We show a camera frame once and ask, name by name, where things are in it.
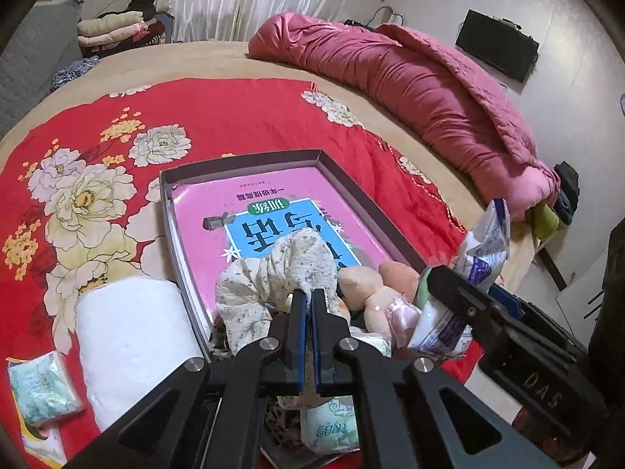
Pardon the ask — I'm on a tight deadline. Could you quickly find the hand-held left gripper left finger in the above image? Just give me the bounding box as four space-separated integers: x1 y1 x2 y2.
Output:
63 288 311 469

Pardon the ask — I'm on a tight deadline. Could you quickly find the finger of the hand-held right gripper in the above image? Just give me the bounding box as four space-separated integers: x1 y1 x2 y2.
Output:
489 284 536 319
426 265 525 353

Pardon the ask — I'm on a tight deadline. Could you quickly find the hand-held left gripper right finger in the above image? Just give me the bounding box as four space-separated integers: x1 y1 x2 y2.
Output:
312 287 562 469

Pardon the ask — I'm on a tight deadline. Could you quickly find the blue white plastic packet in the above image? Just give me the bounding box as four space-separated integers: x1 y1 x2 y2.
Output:
407 198 513 363

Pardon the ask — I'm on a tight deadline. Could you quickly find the green tissue pack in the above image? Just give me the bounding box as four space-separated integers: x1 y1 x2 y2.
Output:
299 393 364 454
7 351 85 427

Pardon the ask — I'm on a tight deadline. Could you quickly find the white floral cloth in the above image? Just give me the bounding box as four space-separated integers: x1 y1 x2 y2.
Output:
215 229 350 357

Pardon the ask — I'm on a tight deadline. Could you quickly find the small beige plush bear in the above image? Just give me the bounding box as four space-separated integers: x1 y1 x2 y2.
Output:
337 266 421 350

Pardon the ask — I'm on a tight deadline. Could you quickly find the grey shallow tray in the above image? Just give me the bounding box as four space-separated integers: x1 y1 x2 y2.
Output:
159 149 430 469

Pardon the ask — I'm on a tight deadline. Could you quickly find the yellow green cloth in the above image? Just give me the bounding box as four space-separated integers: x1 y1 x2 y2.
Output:
530 202 561 241

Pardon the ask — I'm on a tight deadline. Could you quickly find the dark blue clothing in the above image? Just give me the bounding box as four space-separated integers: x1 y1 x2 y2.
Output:
553 160 580 228

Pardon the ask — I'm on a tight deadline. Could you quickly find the white toilet paper roll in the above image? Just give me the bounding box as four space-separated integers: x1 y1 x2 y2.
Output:
74 276 206 433

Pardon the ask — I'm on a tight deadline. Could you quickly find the pink book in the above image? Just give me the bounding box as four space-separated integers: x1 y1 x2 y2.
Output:
171 166 396 333

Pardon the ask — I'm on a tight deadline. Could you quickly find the pink quilt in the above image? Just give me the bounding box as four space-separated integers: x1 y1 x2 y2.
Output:
248 14 561 223

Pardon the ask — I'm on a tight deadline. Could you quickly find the red floral blanket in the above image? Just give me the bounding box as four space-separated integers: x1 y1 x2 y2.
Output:
0 78 489 469

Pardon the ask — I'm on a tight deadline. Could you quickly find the yellow white packet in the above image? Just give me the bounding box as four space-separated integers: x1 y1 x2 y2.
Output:
17 403 69 467

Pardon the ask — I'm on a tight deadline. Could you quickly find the beige bed sheet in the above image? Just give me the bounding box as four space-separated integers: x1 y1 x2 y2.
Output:
0 39 538 304

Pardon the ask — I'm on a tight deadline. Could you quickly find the blue patterned cloth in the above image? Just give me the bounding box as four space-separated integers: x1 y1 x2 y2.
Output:
50 56 101 93

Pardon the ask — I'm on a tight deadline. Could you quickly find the stack of folded clothes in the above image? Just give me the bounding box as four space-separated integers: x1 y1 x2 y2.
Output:
77 10 169 58

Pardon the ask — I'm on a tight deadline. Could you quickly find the grey quilted headboard cover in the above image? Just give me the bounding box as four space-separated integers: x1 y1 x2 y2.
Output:
0 0 85 130

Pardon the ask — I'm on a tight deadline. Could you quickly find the black wall television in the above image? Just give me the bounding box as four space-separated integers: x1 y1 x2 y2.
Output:
455 9 541 84

